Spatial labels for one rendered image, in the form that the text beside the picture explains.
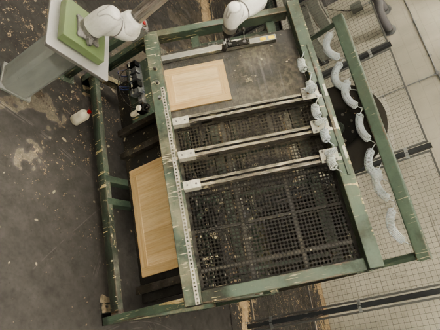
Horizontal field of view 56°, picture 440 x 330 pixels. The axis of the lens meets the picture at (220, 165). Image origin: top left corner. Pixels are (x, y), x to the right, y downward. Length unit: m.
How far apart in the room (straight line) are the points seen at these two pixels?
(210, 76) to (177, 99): 0.32
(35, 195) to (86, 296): 0.83
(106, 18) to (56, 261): 1.71
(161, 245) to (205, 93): 1.24
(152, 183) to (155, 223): 0.34
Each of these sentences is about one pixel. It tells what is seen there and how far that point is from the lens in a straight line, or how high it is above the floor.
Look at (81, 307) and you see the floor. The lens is 3.30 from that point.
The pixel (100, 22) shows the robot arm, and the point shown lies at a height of 0.99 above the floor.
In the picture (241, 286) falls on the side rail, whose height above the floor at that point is 1.14.
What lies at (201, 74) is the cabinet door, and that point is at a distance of 3.39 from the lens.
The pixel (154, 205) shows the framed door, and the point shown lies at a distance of 3.37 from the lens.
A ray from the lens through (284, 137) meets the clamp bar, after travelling 3.07.
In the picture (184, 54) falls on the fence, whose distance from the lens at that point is 3.48.
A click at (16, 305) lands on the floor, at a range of 3.02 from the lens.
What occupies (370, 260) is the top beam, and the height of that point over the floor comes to 1.90.
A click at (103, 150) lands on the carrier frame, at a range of 3.61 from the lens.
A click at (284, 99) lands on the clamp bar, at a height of 1.66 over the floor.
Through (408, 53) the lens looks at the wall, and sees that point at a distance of 8.58.
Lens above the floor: 2.53
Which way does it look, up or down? 27 degrees down
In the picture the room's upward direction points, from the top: 68 degrees clockwise
